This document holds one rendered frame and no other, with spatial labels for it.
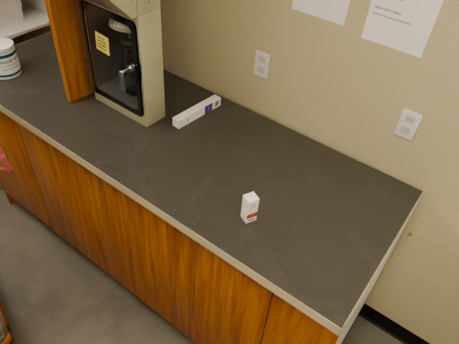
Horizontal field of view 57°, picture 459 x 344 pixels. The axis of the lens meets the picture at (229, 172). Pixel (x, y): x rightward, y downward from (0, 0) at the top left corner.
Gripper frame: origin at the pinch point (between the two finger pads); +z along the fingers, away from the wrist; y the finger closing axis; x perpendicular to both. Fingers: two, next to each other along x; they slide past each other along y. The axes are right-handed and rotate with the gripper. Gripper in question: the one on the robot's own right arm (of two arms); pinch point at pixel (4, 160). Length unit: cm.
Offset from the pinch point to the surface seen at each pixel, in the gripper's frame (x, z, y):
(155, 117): -51, 29, 0
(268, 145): -78, 46, -38
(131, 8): -67, -17, -3
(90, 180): -14.4, 30.2, -3.5
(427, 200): -107, 67, -91
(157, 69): -63, 12, 0
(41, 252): 43, 90, 39
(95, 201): -9.3, 40.7, -4.2
